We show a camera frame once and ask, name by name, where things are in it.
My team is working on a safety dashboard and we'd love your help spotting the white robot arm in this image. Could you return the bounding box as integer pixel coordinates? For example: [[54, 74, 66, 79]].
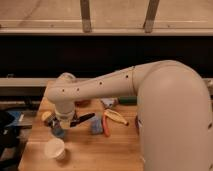
[[46, 60, 213, 171]]

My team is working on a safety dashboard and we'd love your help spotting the blue cup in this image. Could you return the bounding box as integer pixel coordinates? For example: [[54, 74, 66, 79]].
[[51, 127, 65, 139]]

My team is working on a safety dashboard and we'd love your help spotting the white plastic cup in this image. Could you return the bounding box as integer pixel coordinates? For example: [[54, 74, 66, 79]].
[[44, 138, 65, 160]]

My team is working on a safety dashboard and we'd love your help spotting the red yellow apple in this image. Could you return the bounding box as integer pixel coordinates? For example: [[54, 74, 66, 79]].
[[41, 111, 52, 125]]

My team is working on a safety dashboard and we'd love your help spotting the orange bowl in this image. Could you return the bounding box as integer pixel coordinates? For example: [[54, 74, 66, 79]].
[[75, 100, 90, 107]]

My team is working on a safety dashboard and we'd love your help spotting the blue sponge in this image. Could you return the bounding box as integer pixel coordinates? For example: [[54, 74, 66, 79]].
[[91, 116, 103, 135]]

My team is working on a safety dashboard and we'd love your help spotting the orange carrot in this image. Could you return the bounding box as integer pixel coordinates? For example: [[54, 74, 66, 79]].
[[102, 115, 110, 137]]

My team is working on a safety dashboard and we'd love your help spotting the crumpled white blue cloth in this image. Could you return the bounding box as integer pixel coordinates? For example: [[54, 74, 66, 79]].
[[100, 98, 117, 108]]

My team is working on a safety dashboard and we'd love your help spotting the yellow banana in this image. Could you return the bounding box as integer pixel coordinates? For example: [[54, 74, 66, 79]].
[[104, 109, 129, 126]]

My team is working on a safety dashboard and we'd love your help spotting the green plastic tray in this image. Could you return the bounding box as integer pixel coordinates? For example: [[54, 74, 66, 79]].
[[118, 96, 137, 105]]

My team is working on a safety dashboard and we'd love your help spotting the purple bowl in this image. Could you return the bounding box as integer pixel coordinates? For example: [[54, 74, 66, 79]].
[[135, 115, 139, 135]]

